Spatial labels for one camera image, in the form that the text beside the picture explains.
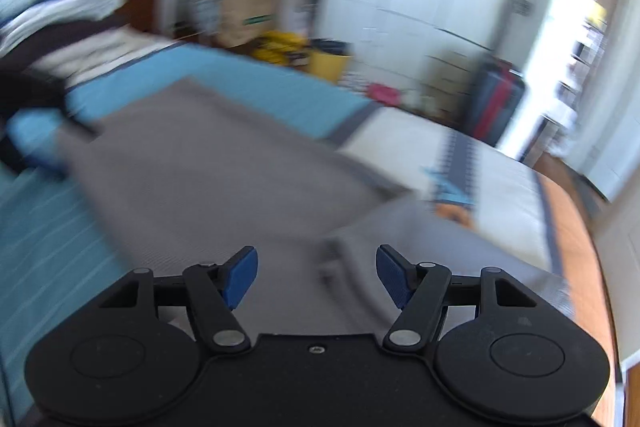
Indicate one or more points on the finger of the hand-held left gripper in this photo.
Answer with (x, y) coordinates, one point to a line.
(40, 137)

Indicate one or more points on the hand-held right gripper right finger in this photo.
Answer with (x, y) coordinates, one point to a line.
(392, 274)

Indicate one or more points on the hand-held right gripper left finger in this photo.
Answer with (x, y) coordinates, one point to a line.
(242, 274)

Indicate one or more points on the grey knit sweater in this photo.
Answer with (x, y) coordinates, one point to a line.
(225, 177)

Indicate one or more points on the dark brown folded garment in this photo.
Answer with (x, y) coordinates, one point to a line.
(60, 39)

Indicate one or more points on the white folded garment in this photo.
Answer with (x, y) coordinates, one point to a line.
(60, 14)

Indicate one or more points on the bed with striped sheet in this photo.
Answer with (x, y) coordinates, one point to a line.
(280, 102)

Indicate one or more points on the black red suitcase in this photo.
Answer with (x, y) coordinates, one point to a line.
(495, 102)

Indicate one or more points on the yellow trash bin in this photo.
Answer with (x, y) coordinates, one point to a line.
(327, 64)

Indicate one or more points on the yellow plastic bag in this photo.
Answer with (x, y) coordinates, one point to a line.
(280, 44)

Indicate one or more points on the brown paper bag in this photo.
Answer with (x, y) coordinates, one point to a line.
(245, 17)

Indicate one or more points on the metal shoe rack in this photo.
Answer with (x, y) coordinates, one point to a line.
(585, 42)

